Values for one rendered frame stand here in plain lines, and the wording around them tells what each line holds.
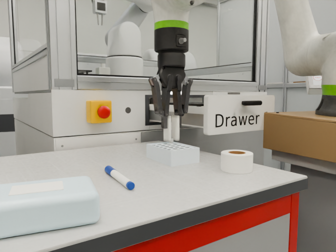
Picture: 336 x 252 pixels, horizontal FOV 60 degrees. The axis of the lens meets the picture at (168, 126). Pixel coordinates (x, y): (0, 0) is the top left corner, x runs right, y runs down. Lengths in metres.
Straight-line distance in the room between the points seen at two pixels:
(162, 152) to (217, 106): 0.21
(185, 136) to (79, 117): 0.44
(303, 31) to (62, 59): 0.76
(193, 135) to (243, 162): 0.59
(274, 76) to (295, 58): 1.95
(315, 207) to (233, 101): 0.40
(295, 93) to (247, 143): 1.47
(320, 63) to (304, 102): 1.80
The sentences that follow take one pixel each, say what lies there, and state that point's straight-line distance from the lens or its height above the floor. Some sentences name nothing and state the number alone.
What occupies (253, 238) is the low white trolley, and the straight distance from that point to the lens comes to 0.60.
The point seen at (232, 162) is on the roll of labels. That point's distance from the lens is 0.64.
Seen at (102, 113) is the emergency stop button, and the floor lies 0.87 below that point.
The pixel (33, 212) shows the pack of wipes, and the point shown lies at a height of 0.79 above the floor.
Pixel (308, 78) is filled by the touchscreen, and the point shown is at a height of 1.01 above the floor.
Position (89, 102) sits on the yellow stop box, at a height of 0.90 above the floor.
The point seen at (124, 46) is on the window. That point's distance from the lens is 1.06.
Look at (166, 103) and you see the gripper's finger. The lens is 0.78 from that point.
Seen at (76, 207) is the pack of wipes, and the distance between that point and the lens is 0.39.
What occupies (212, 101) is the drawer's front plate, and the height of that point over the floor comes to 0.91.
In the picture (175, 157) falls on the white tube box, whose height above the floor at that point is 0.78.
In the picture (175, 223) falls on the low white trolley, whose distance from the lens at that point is 0.44.
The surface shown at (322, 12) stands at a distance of 2.80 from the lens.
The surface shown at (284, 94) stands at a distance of 2.91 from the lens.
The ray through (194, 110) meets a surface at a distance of 0.86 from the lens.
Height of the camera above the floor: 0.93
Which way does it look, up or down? 6 degrees down
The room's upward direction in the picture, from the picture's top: straight up
